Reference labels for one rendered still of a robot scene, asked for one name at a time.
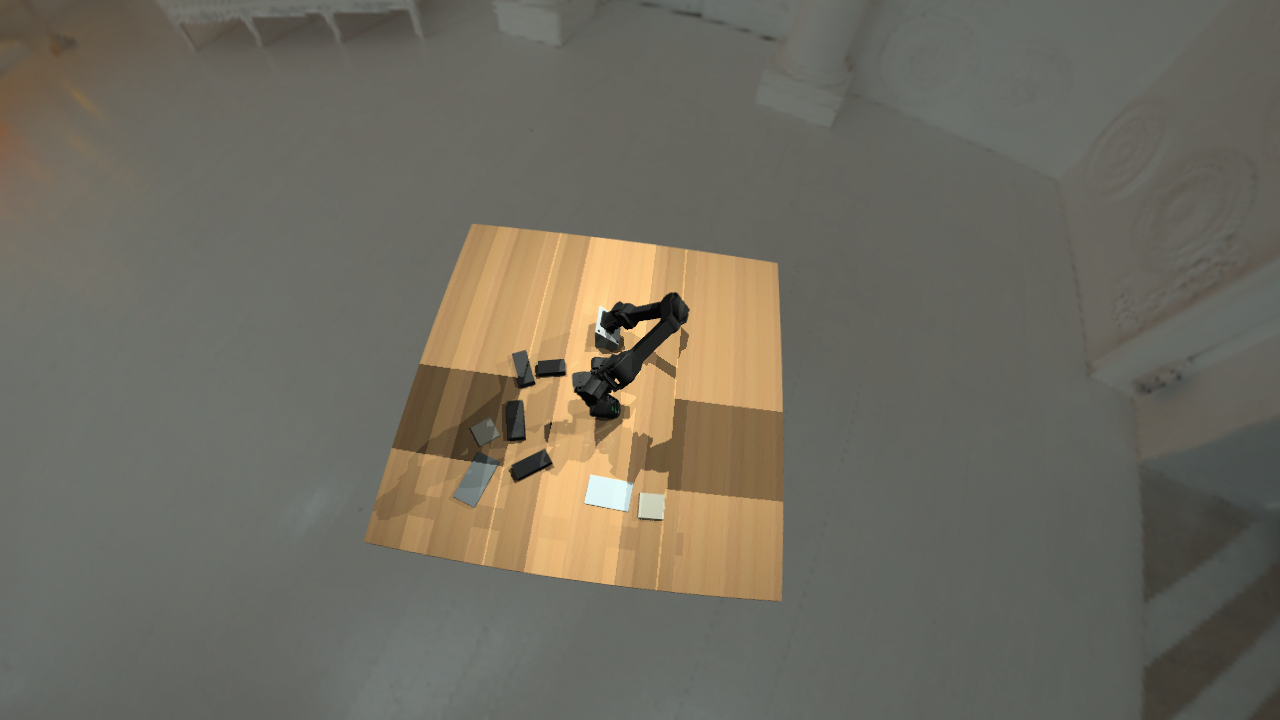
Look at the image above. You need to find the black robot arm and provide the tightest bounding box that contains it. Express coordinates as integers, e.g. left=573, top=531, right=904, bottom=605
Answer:
left=572, top=292, right=690, bottom=406

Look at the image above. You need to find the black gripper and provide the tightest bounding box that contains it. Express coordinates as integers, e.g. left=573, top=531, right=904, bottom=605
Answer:
left=589, top=357, right=612, bottom=418

